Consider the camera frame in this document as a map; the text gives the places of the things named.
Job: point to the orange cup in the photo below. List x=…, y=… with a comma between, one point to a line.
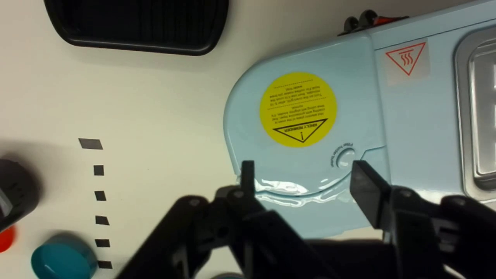
x=6, y=239

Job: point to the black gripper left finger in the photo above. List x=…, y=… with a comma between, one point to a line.
x=233, y=238

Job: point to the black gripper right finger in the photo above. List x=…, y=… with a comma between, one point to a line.
x=444, y=242

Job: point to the black round object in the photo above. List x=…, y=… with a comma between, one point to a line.
x=18, y=194

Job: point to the light blue toaster oven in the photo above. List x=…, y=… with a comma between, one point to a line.
x=413, y=129

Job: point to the teal cup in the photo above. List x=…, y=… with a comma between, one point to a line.
x=65, y=258

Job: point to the black and red oven knobs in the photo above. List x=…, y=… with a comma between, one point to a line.
x=367, y=21

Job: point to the grey baking tray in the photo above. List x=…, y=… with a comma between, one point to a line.
x=478, y=103

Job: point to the black ribbed mat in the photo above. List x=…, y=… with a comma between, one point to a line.
x=137, y=24

